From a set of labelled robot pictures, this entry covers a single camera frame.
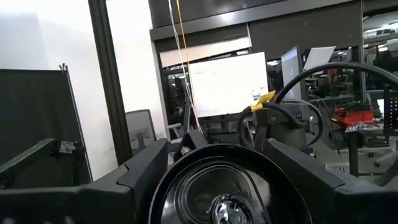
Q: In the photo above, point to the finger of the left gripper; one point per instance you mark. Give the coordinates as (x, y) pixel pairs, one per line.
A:
(190, 143)

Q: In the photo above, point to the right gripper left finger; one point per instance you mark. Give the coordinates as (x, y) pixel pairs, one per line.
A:
(93, 205)

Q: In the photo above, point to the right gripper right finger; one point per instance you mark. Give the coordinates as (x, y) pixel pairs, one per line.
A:
(342, 205)

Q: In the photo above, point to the tall white Celsius can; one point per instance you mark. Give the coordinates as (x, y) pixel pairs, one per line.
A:
(217, 186)

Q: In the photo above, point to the yellow tag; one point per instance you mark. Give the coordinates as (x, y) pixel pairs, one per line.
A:
(262, 100)

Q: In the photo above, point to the grey office chair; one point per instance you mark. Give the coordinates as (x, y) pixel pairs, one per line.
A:
(140, 127)

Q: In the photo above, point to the black stand pole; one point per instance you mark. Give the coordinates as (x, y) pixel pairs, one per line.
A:
(354, 152)

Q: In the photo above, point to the grey computer monitor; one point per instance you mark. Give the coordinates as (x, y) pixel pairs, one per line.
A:
(291, 71)

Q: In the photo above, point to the white whiteboard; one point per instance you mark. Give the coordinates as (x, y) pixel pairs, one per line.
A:
(228, 84)

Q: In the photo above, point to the red box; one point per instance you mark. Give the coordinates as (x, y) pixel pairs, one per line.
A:
(353, 117)

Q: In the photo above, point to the white paper sheet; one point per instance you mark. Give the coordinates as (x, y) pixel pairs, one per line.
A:
(318, 57)

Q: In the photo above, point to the black pillar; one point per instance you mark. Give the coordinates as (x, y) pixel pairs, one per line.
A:
(110, 81)

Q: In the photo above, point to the black perforated panel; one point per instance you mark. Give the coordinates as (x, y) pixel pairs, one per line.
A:
(391, 109)

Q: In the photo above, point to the black partition screen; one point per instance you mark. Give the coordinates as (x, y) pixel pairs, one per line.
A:
(34, 109)

